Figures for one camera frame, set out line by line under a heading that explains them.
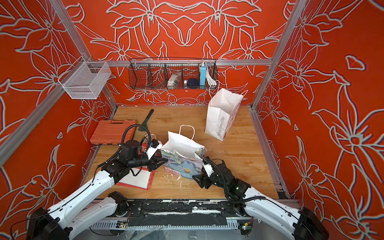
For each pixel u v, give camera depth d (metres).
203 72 0.84
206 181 0.69
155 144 0.65
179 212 0.73
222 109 0.83
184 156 0.57
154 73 1.00
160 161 0.69
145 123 1.09
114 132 1.06
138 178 0.81
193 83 0.95
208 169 0.70
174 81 0.92
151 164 0.67
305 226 0.42
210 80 0.92
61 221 0.40
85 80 0.91
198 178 0.70
